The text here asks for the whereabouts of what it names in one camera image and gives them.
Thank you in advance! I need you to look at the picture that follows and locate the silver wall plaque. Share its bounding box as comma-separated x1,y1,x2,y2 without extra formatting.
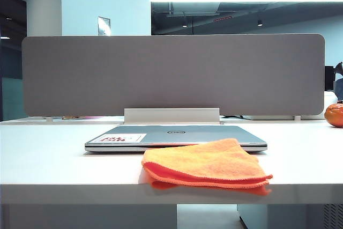
98,16,111,36

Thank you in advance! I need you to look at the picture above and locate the white sticker with red letters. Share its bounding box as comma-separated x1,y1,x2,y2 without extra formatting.
96,133,147,144

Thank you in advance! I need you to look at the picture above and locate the grey fabric desk divider panel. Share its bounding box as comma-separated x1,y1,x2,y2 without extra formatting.
21,33,327,119

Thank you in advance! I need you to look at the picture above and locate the black computer monitor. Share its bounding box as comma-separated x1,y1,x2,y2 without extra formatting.
324,65,336,91

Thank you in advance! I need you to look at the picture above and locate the orange microfibre rag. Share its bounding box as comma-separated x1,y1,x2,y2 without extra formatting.
141,138,274,190

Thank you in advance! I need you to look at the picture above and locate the silver Dell laptop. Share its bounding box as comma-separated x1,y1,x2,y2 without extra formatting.
84,125,268,153

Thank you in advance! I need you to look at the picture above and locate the orange round fruit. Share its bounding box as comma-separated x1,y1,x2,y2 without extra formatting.
324,100,343,127

